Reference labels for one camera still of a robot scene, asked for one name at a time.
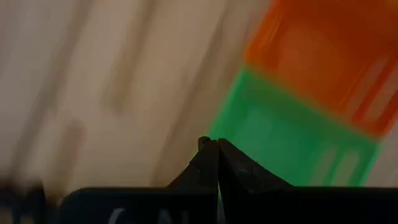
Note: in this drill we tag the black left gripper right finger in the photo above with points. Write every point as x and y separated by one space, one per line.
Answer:
295 207

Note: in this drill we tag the green plastic basket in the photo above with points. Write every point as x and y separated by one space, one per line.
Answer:
280 140

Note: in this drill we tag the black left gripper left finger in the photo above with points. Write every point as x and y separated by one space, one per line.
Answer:
140 207

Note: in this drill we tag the orange plastic basket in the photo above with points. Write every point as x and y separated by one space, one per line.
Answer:
311 46

